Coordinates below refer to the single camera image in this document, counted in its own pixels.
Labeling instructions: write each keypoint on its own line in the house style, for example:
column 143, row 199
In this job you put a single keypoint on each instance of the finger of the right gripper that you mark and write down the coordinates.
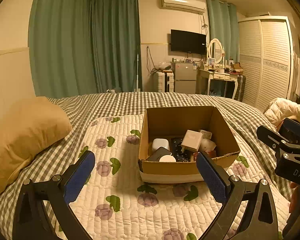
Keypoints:
column 290, row 130
column 273, row 140

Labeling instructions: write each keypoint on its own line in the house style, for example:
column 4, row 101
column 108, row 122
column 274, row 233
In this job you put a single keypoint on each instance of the oval vanity mirror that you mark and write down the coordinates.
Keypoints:
column 215, row 52

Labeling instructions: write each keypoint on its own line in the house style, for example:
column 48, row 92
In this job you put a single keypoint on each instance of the white suitcase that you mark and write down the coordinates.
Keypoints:
column 163, row 82

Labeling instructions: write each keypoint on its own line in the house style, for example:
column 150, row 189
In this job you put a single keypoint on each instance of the brown cardboard box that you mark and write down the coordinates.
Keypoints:
column 170, row 122

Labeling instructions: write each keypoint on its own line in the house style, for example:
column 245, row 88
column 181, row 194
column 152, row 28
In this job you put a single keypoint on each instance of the white power adapter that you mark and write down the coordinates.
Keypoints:
column 206, row 134

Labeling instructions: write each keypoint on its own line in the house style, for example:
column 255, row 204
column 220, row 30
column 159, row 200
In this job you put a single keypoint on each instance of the black wall television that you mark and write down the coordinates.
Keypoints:
column 188, row 42

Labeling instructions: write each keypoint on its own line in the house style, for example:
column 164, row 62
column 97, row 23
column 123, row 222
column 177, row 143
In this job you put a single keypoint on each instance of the person's right hand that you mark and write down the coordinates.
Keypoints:
column 295, row 198

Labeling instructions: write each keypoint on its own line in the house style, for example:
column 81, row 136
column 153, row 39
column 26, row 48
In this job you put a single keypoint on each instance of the silver small refrigerator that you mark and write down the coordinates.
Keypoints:
column 185, row 77

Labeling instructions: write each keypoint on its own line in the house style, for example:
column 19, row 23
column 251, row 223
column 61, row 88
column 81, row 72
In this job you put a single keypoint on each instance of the white louvered wardrobe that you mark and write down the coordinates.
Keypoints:
column 266, row 56

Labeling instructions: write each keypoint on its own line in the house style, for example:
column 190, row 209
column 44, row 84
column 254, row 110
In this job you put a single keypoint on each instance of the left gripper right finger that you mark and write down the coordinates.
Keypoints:
column 259, row 219

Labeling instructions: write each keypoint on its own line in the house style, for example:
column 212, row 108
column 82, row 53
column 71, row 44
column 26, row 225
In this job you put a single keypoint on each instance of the white dressing table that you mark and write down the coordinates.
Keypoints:
column 228, row 85

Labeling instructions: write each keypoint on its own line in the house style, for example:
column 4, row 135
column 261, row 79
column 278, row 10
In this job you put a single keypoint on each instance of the pink patterned booklet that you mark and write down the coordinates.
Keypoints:
column 212, row 153

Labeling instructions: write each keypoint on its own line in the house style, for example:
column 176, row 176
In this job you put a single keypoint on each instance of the red capped white bottle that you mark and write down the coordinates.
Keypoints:
column 167, row 158

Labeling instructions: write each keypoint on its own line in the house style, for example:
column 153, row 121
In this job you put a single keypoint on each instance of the black power bank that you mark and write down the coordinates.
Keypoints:
column 160, row 152

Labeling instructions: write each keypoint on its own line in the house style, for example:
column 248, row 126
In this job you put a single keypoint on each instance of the green curtain right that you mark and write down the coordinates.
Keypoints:
column 223, row 24

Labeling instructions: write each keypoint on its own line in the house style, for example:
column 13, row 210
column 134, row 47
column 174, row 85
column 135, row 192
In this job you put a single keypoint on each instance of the white air conditioner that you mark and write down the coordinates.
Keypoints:
column 185, row 5

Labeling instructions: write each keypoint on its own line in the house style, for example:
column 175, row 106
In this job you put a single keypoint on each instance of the white rectangular charger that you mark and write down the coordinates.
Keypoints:
column 191, row 141

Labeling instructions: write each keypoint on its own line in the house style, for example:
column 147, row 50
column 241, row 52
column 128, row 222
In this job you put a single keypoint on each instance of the white puffer jacket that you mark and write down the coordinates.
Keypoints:
column 279, row 109

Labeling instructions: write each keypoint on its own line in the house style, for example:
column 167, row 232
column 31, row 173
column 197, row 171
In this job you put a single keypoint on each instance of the black remote control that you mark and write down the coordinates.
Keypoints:
column 177, row 151

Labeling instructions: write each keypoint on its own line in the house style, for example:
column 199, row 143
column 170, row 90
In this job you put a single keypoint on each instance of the green curtain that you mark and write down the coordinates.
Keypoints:
column 223, row 24
column 82, row 47

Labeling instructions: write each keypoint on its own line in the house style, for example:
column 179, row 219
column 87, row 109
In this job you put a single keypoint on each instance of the grey checkered bedspread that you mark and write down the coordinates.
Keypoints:
column 255, row 160

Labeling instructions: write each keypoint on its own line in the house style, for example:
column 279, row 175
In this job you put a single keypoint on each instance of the tan pillow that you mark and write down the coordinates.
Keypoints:
column 29, row 127

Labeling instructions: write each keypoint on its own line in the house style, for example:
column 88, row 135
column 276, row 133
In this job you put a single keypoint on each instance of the green curtain left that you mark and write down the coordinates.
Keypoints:
column 82, row 47

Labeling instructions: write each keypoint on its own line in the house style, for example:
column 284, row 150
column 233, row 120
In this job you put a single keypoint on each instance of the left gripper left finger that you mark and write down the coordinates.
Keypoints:
column 31, row 220

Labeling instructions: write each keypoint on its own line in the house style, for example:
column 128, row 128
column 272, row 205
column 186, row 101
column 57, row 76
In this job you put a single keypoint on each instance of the white earbuds case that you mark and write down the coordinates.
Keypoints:
column 160, row 142

